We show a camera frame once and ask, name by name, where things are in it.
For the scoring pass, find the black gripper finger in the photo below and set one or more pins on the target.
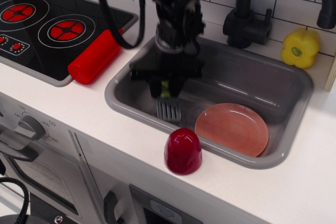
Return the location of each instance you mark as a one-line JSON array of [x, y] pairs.
[[176, 85], [155, 86]]

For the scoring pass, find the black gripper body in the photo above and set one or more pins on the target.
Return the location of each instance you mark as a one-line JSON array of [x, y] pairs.
[[158, 65]]

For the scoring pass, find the green handled grey spatula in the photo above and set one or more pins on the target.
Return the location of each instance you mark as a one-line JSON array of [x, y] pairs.
[[168, 107]]

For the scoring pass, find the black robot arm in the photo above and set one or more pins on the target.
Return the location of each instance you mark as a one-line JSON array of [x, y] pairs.
[[180, 23]]

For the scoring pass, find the pink plate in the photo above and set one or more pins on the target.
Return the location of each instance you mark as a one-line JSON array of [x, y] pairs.
[[234, 126]]

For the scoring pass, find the grey sink basin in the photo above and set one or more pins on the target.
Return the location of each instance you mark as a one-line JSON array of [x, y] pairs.
[[279, 93]]

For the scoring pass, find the red ketchup bottle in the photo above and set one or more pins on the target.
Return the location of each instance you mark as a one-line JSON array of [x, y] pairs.
[[88, 65]]

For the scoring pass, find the dark red cup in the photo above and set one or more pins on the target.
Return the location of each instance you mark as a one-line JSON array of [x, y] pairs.
[[183, 152]]

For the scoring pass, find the black faucet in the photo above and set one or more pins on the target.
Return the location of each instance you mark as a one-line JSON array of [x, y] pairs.
[[243, 29]]

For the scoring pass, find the black toy stove top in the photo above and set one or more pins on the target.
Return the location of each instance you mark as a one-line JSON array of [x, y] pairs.
[[42, 37]]

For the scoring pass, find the yellow bell pepper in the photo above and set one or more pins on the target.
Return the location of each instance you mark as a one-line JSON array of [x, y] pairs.
[[300, 48]]

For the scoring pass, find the grey oven knob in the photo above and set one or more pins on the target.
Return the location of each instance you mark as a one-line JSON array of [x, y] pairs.
[[29, 128]]

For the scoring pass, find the black cabinet handle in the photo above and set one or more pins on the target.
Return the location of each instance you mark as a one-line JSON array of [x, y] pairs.
[[109, 204]]

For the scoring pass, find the grey oven door handle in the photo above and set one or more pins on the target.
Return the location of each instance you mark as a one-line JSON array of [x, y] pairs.
[[27, 153]]

